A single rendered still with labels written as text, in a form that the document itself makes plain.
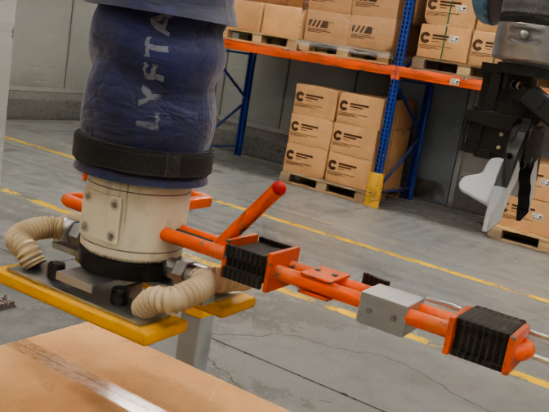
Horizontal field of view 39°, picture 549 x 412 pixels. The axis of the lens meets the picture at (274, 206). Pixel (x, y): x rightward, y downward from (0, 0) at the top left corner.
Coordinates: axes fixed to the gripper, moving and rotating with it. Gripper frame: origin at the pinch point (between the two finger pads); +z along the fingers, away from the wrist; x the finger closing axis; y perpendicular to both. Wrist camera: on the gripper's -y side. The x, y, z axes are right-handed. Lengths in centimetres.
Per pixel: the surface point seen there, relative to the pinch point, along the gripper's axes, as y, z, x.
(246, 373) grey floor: 160, 139, -210
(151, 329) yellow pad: 43, 25, 13
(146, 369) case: 63, 46, -11
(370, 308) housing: 14.4, 14.4, 4.0
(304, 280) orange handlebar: 24.9, 13.7, 4.0
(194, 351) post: 77, 56, -46
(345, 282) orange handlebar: 20.7, 13.4, -0.3
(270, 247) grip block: 34.8, 12.3, -1.7
